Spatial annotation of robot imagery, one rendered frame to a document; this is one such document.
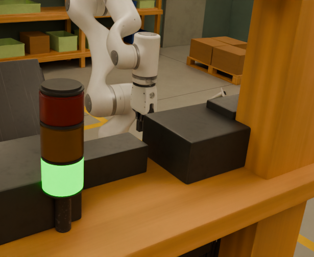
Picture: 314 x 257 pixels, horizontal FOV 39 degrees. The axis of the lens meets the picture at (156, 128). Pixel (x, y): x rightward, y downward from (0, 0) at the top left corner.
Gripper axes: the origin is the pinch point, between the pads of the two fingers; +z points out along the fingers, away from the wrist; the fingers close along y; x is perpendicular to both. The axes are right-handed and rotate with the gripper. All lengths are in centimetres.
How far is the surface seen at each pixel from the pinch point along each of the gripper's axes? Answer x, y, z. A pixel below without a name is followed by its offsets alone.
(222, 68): -391, 347, 114
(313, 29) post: 23, -74, -49
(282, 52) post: 27, -73, -45
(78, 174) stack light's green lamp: 60, -72, -33
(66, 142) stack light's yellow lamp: 62, -72, -38
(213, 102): 27, -60, -33
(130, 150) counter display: 46, -63, -29
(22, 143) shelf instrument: 62, -59, -32
